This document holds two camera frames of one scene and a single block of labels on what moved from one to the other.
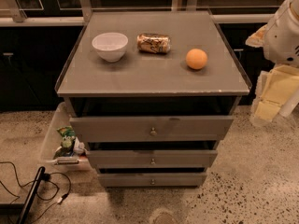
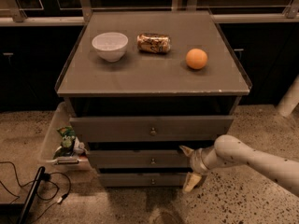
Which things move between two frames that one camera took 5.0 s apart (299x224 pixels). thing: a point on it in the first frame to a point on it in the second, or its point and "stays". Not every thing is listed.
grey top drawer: x=151 y=128 stays
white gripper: x=281 y=39 to x=196 y=161
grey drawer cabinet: x=151 y=94 stays
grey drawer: x=152 y=159 stays
